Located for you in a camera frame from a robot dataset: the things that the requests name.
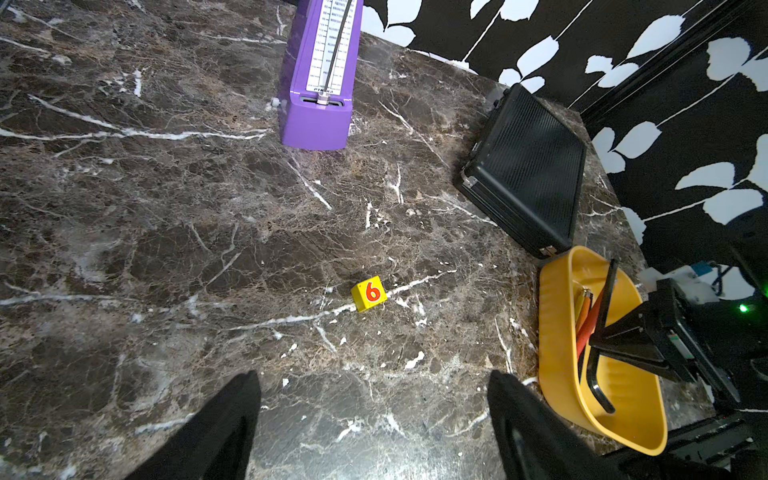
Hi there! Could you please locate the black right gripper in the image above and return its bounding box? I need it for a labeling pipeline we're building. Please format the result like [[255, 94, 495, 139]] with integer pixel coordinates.
[[592, 279, 767, 411]]

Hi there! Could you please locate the black ribbed carrying case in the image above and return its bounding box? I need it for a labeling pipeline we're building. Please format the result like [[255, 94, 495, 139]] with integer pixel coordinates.
[[454, 85, 587, 259]]

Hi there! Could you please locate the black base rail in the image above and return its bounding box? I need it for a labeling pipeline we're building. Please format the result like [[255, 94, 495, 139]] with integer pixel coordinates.
[[603, 409, 767, 479]]

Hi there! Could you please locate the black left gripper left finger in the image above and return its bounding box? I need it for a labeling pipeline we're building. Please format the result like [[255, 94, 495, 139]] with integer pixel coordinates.
[[127, 371, 261, 480]]

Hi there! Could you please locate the purple metronome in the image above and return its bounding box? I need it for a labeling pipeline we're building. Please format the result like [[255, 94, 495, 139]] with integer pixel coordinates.
[[278, 0, 364, 151]]

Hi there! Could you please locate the orange hex key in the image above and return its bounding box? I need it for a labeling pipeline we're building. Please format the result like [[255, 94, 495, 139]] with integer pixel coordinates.
[[575, 288, 593, 335]]

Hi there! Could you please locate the yellow plastic storage tray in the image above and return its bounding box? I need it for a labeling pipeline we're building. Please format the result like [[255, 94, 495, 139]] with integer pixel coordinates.
[[538, 246, 668, 456]]

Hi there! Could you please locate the yellow number six cube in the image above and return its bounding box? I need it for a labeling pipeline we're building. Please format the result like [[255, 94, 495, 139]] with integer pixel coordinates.
[[351, 276, 388, 312]]

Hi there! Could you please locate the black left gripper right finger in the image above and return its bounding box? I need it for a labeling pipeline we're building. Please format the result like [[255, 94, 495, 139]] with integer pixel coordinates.
[[487, 370, 627, 479]]

